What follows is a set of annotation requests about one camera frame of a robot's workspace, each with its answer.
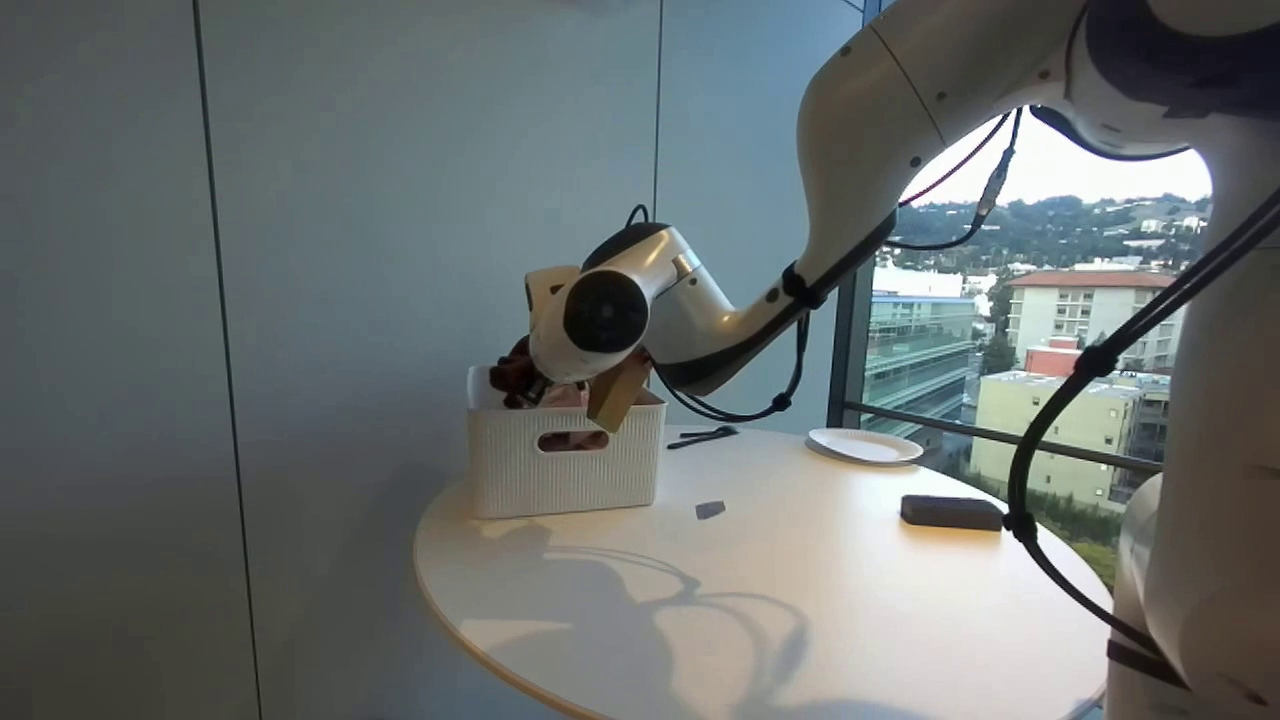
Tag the thin black pen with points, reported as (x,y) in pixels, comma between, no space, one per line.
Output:
(702,437)

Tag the yellow building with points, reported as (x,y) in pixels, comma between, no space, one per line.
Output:
(1026,423)

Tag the small grey flat tile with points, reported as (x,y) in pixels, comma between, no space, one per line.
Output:
(709,508)

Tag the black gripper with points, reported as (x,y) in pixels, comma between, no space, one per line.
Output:
(530,378)

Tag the small red building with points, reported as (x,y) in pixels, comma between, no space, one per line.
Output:
(1056,361)

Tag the white paper plate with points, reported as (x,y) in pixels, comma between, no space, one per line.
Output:
(866,445)

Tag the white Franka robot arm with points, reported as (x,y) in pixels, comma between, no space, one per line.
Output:
(935,106)

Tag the dark window railing bar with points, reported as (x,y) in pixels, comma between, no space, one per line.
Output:
(973,433)

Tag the white building orange roof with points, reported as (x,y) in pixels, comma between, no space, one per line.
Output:
(1093,312)

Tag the glass office building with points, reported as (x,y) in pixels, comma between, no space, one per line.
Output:
(922,355)

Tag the white plastic basket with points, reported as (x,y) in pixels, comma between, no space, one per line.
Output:
(561,483)

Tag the window frame post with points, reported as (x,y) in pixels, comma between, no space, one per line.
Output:
(850,346)

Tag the black rectangular block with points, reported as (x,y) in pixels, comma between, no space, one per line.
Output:
(948,515)

